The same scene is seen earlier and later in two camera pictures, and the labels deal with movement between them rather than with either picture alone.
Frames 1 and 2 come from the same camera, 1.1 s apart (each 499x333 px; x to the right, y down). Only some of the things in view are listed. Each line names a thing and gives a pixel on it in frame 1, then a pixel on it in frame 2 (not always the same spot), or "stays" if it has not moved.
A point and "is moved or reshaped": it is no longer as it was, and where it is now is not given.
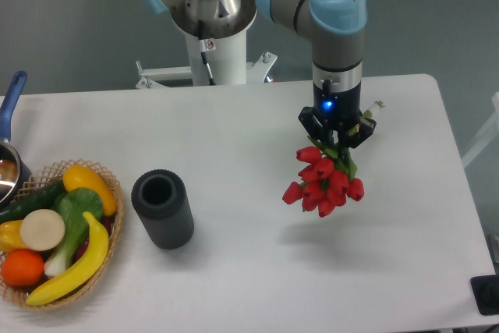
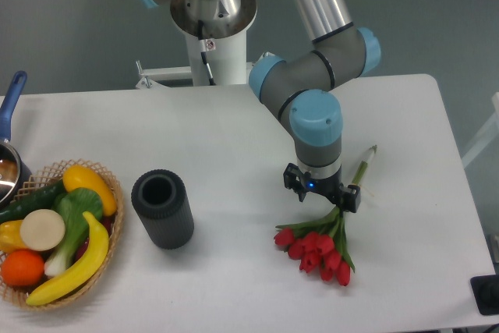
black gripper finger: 327,132 -> 302,192
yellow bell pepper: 10,238 stays
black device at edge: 486,292 stays
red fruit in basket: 107,221 stays
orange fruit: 22,267 stays
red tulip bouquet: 329,175 is moved or reshaped
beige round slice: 42,230 stays
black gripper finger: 343,138 -> 345,201
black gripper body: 341,109 -> 347,196
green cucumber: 40,198 stays
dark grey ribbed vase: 161,198 stays
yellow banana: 92,261 stays
